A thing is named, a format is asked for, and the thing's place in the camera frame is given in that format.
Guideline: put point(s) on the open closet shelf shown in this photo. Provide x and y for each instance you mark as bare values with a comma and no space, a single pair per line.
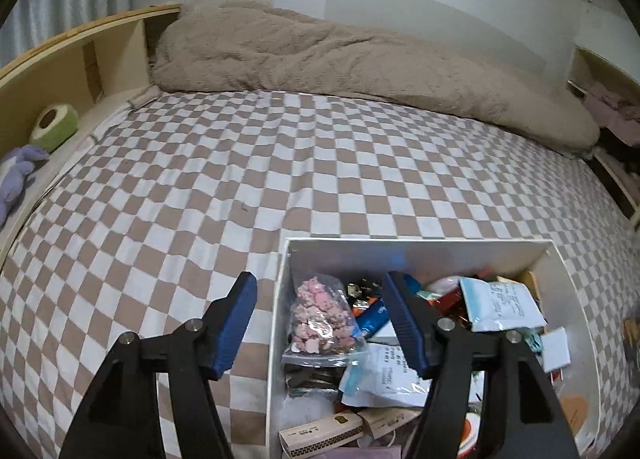
582,64

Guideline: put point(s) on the white card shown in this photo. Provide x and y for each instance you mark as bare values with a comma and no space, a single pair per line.
555,349

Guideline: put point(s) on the printed paper sheet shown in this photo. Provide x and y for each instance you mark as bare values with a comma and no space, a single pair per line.
390,379

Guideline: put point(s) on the wooden headboard shelf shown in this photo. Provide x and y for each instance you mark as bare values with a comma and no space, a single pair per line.
115,54

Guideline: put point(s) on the green clothespin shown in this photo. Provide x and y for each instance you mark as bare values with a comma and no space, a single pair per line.
532,340

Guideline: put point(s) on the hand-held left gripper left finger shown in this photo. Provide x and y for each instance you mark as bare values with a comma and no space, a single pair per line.
235,324

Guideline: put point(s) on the blue packet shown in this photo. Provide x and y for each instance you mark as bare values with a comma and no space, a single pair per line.
372,316

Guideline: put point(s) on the purple plush toy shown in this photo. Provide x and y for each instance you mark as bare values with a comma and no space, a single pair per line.
17,174

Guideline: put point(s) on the pink clothes pile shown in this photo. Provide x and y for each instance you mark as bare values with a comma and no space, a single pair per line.
620,114

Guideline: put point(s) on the white paper packet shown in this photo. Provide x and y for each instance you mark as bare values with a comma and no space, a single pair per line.
500,306

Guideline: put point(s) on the white shoe box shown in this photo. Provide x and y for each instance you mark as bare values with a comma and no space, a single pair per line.
425,254

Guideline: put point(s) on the green round plush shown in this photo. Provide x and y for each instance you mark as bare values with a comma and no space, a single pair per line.
62,131

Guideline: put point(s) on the clear bag of pink pieces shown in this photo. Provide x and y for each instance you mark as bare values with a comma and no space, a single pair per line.
320,319

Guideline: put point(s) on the white matchbox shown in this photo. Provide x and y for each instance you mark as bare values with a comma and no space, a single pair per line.
320,434

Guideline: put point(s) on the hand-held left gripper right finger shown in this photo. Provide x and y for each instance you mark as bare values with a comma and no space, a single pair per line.
407,324

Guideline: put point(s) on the beige duvet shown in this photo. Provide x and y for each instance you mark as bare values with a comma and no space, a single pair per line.
350,69

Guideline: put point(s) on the white wall panel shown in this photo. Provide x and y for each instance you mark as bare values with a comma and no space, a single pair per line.
450,24

